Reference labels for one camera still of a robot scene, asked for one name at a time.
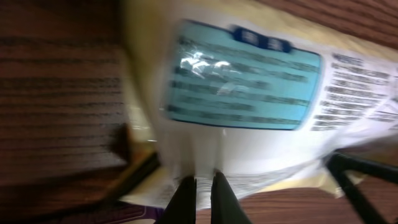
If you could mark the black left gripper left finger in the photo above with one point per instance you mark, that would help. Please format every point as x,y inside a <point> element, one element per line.
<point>182,207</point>

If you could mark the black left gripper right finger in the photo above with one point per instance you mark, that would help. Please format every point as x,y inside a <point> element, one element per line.
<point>225,207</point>

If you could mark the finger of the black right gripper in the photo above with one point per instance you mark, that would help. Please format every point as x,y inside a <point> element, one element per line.
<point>338,163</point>

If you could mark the yellow wet wipes pack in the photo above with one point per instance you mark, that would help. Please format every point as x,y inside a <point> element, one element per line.
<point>248,90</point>

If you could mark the red Carefree pad pack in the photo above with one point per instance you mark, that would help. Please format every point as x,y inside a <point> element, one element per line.
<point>121,213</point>

